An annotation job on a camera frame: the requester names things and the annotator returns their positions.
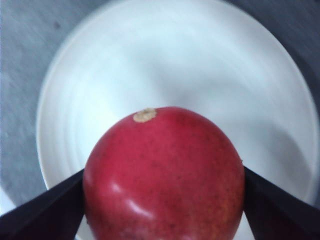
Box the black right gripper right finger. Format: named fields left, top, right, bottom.
left=243, top=166, right=320, bottom=240

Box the red pomegranate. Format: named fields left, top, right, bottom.
left=84, top=106, right=246, bottom=240

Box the white plate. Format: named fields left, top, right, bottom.
left=37, top=0, right=319, bottom=240

